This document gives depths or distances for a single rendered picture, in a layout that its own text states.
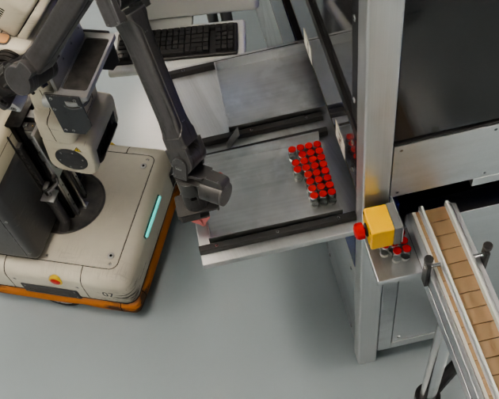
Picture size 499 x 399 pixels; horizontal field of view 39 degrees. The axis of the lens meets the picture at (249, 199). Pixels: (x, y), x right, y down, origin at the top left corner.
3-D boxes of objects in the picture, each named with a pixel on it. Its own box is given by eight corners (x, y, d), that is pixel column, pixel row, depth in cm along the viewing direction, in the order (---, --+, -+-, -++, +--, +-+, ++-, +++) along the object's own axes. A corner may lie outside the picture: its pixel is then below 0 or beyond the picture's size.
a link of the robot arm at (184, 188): (181, 161, 163) (169, 179, 161) (207, 169, 161) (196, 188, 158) (188, 178, 169) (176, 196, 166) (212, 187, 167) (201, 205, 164)
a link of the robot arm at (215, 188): (192, 137, 162) (171, 157, 156) (235, 151, 158) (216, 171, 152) (193, 179, 169) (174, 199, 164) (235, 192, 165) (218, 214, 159)
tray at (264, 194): (318, 138, 192) (318, 131, 189) (342, 217, 177) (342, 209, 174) (196, 165, 192) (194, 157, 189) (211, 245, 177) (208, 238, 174)
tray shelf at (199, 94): (321, 39, 216) (321, 35, 214) (390, 226, 176) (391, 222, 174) (169, 74, 215) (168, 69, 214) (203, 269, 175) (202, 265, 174)
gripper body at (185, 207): (220, 211, 170) (215, 194, 164) (179, 222, 170) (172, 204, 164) (215, 191, 174) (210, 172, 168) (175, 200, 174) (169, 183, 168)
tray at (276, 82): (325, 45, 211) (325, 36, 209) (348, 108, 197) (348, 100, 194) (215, 70, 211) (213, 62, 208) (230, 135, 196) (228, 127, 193)
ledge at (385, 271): (417, 228, 175) (417, 224, 173) (434, 272, 168) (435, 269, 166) (362, 241, 175) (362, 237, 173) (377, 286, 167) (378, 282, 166)
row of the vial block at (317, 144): (321, 150, 189) (320, 139, 186) (337, 203, 179) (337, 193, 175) (313, 152, 189) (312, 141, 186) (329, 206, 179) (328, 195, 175)
